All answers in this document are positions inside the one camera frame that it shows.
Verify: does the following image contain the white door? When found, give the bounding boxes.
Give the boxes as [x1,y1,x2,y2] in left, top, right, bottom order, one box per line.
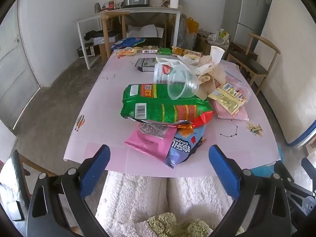
[0,0,41,131]

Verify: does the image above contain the grey refrigerator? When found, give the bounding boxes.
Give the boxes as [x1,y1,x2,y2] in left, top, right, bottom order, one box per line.
[221,0,271,46]

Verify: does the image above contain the brown tissue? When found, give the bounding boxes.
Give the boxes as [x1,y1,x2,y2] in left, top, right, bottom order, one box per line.
[195,55,226,100]

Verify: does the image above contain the yellow plastic bag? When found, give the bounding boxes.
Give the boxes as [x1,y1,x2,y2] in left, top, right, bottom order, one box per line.
[186,17,199,33]

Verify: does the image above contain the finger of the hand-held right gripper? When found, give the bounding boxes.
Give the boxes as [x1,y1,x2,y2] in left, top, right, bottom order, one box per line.
[274,160,316,199]
[300,157,316,178]

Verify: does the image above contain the person's right leg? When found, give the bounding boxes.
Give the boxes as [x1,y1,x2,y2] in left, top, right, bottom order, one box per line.
[166,176,245,237]

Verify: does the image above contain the green snack bag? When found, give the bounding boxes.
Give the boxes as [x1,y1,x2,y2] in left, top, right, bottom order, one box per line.
[120,83,214,124]

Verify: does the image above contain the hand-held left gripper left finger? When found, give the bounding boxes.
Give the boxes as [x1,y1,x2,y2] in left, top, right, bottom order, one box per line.
[27,144,111,237]

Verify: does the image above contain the orange yellow snack packet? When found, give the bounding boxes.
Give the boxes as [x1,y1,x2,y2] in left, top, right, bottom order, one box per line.
[116,47,140,57]

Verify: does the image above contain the red snack bag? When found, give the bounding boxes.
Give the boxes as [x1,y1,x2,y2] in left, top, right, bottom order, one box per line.
[176,110,213,130]

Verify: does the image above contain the person's leg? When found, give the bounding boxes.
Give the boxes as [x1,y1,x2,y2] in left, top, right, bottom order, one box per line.
[95,171,169,237]
[166,176,245,237]

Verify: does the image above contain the black metal box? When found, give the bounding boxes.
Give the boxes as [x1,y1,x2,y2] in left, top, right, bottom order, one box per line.
[77,43,95,59]

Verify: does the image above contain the red yellow snack packet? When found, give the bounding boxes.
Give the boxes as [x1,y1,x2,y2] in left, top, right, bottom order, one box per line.
[184,49,203,58]

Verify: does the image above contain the wooden chair with dark seat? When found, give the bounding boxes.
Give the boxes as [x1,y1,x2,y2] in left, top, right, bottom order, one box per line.
[226,33,281,95]

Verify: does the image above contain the white sheet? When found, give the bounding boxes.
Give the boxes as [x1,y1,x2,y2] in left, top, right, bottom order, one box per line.
[126,24,165,40]

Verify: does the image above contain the pink tablecloth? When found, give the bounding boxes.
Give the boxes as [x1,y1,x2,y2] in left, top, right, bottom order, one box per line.
[64,46,280,178]

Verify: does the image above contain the white box with dark cloth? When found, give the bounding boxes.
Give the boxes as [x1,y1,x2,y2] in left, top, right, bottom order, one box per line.
[84,30,116,45]

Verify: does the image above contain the pink snack bag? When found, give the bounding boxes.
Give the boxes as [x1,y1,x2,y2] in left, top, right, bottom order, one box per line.
[125,122,178,163]

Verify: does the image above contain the green fluffy cloth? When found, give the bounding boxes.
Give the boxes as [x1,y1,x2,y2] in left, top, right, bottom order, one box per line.
[147,213,211,237]

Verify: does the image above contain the clear plastic cup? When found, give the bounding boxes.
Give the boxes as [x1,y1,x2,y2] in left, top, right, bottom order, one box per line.
[167,65,200,100]

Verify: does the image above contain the white metal table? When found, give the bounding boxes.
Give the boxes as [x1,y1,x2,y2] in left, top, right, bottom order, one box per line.
[76,7,182,70]

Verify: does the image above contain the yellow packets in plastic bag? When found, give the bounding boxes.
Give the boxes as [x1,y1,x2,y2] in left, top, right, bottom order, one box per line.
[212,73,251,121]

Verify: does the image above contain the person's left leg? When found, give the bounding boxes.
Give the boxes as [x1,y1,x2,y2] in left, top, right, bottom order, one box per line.
[95,171,169,237]

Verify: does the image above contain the clear plastic bag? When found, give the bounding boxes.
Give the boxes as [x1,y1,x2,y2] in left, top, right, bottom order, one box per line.
[176,18,195,50]

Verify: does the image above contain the white paper cup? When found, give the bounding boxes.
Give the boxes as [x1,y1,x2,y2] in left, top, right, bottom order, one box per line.
[210,46,226,65]

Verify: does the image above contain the strawberry print plastic cup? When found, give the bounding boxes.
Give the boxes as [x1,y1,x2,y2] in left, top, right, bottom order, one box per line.
[153,63,178,84]

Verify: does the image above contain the white mattress with blue edge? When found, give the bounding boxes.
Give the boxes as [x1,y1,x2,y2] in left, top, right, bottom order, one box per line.
[254,0,316,146]

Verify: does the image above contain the blue yellow chip bag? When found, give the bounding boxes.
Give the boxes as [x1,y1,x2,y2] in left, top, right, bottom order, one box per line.
[111,38,146,50]

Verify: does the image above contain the grey cardboard box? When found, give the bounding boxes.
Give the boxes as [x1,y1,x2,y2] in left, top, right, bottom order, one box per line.
[135,57,158,72]

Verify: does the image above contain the brown cardboard box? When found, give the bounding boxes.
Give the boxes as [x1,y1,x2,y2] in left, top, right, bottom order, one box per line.
[196,30,230,55]

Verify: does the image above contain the blue snack bag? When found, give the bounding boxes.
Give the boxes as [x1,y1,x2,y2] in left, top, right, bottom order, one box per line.
[165,123,206,169]

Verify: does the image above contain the blue plastic basket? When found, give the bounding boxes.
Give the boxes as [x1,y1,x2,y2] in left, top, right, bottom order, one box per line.
[250,144,283,177]

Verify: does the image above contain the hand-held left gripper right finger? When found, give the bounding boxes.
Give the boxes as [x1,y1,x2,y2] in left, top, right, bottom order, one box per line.
[209,144,292,237]

